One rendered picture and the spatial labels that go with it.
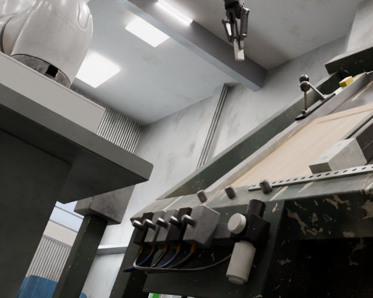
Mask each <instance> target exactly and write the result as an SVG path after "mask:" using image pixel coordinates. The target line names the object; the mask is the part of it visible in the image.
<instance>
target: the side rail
mask: <svg viewBox="0 0 373 298"><path fill-rule="evenodd" d="M342 80H343V79H342V77H341V75H340V73H339V72H335V73H332V74H329V75H327V76H326V77H325V78H323V79H322V80H321V81H319V82H318V83H316V84H315V85H314V86H313V87H314V88H316V89H317V90H318V91H319V92H320V93H321V94H322V95H329V94H331V93H333V92H335V91H336V90H338V89H339V88H340V87H341V86H340V84H339V83H340V82H341V81H342ZM320 98H321V97H320V96H319V95H318V94H317V93H316V92H315V91H314V90H312V88H310V90H309V91H307V108H309V107H311V106H312V105H314V104H315V103H316V102H317V101H319V100H320ZM303 110H304V93H302V94H301V95H300V96H299V97H297V98H295V99H294V100H293V101H291V102H290V103H289V104H288V105H286V106H284V107H283V108H282V109H280V110H279V111H278V112H276V113H275V114H273V115H272V116H270V117H269V118H268V119H266V120H265V121H263V123H261V124H259V125H258V126H257V127H255V128H254V129H253V130H251V131H250V132H248V133H247V134H246V135H244V136H243V137H242V138H240V139H239V140H237V141H236V142H234V143H233V144H232V145H231V146H229V147H227V148H226V149H225V150H223V151H222V152H221V153H220V154H218V155H216V156H215V157H214V158H212V159H211V160H210V161H208V162H207V163H205V164H204V165H203V166H201V167H200V168H198V169H197V170H196V171H194V172H193V173H191V174H190V175H189V176H187V177H186V178H184V179H183V180H182V181H180V182H179V183H178V184H176V185H175V186H174V187H172V188H171V189H169V190H168V191H167V192H165V193H164V194H163V195H161V196H159V197H158V198H157V199H156V200H161V199H168V198H172V197H180V196H186V195H193V194H197V192H199V191H200V190H205V189H207V188H208V187H210V186H211V185H212V184H214V183H215V182H216V181H217V180H219V179H220V178H222V177H223V176H224V175H225V174H227V173H228V172H229V171H230V170H232V169H233V168H235V167H236V166H237V165H239V164H240V163H241V162H243V161H244V160H245V159H247V158H248V157H249V156H251V155H252V154H253V153H254V152H256V151H257V150H258V149H260V148H261V147H262V146H264V145H265V144H266V143H268V141H269V140H271V139H272V138H273V137H275V136H276V135H278V134H279V133H280V132H282V131H283V130H285V129H286V128H288V127H289V126H290V125H291V124H293V123H294V122H295V121H296V120H295V118H296V117H298V116H299V115H300V114H301V113H302V111H303Z"/></svg>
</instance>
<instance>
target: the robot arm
mask: <svg viewBox="0 0 373 298"><path fill-rule="evenodd" d="M244 4H245V0H223V5H224V8H225V9H226V17H225V19H224V20H221V22H222V23H223V25H224V28H225V31H226V35H227V39H228V42H230V43H233V50H234V53H235V60H238V61H243V60H244V54H243V49H244V46H243V40H244V38H245V37H247V24H248V15H249V11H250V9H247V8H244ZM91 37H92V15H91V14H90V11H89V8H88V6H87V4H86V3H85V2H84V1H83V0H0V52H2V53H4V54H6V55H7V56H10V57H11V58H13V59H15V60H17V61H18V62H20V63H22V64H24V65H26V66H28V67H30V68H31V69H33V70H35V71H37V72H39V73H41V74H43V75H44V76H46V77H48V78H50V79H51V80H54V81H55V82H57V83H59V84H61V85H63V86H64V87H66V88H68V89H70V86H71V84H72V82H73V80H74V79H75V77H76V75H77V74H78V71H79V69H80V68H81V65H82V63H83V61H84V58H85V56H86V53H87V51H88V48H89V45H90V42H91Z"/></svg>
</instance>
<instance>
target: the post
mask: <svg viewBox="0 0 373 298"><path fill-rule="evenodd" d="M107 223H108V221H106V220H104V219H102V218H100V217H98V216H95V215H93V214H91V215H85V216H84V218H83V221H82V223H81V226H80V228H79V231H78V233H77V236H76V238H75V241H74V243H73V245H72V248H71V251H70V253H69V256H68V258H67V260H66V263H65V266H64V268H63V271H62V273H61V275H60V278H59V281H58V283H57V286H56V288H55V290H54V293H53V295H52V298H79V296H80V295H81V291H82V289H83V286H84V284H85V281H86V278H87V276H88V273H89V271H90V268H91V265H92V263H93V260H94V258H95V255H96V253H97V250H98V247H99V244H100V242H101V239H102V236H103V234H104V231H105V229H106V227H107Z"/></svg>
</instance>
